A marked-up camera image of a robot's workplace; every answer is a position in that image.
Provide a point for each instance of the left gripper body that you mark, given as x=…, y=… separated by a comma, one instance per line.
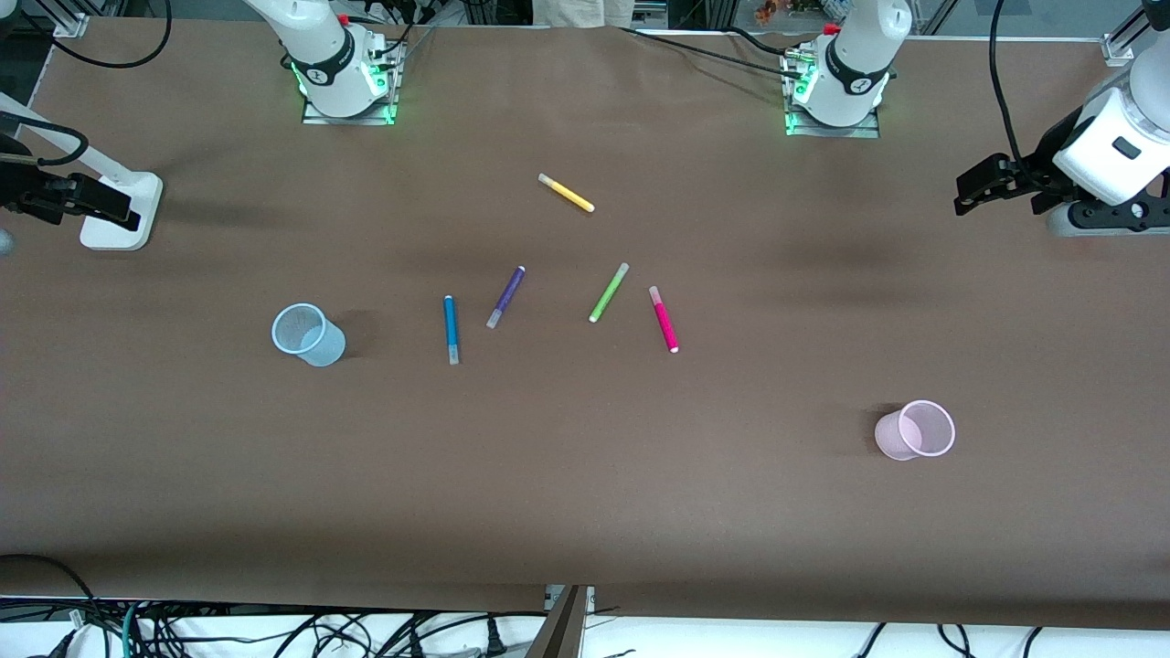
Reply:
x=1045, y=164

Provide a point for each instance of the brown table cover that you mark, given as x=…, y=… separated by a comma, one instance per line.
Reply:
x=585, y=475

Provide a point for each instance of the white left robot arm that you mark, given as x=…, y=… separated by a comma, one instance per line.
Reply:
x=859, y=55

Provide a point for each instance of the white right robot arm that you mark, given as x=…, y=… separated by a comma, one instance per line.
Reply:
x=320, y=46

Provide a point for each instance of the blue marker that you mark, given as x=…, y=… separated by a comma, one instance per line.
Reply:
x=451, y=329

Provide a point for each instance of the dark table leg post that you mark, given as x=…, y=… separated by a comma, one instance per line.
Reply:
x=559, y=631

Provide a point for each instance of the yellow marker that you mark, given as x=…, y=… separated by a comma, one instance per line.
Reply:
x=567, y=193

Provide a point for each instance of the aluminium frame profile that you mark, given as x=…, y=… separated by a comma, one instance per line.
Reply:
x=71, y=20
x=1122, y=41

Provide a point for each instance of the translucent blue plastic cup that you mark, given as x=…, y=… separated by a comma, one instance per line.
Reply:
x=311, y=338

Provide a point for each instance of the purple marker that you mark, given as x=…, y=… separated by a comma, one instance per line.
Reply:
x=506, y=295

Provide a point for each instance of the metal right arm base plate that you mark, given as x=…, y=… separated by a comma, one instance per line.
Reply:
x=388, y=100

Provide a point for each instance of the pink marker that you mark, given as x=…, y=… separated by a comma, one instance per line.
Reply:
x=664, y=322

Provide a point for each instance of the translucent pink plastic cup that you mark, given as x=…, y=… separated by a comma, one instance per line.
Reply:
x=914, y=431

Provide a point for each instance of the green marker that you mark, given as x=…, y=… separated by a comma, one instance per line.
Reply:
x=609, y=292

